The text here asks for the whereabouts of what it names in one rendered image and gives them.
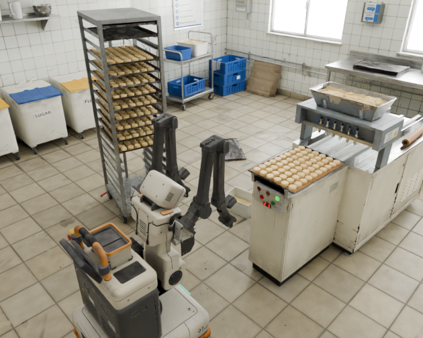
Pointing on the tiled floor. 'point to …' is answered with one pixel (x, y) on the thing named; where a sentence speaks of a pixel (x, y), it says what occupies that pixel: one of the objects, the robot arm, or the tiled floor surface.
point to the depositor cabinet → (378, 186)
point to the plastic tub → (244, 200)
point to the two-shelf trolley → (190, 74)
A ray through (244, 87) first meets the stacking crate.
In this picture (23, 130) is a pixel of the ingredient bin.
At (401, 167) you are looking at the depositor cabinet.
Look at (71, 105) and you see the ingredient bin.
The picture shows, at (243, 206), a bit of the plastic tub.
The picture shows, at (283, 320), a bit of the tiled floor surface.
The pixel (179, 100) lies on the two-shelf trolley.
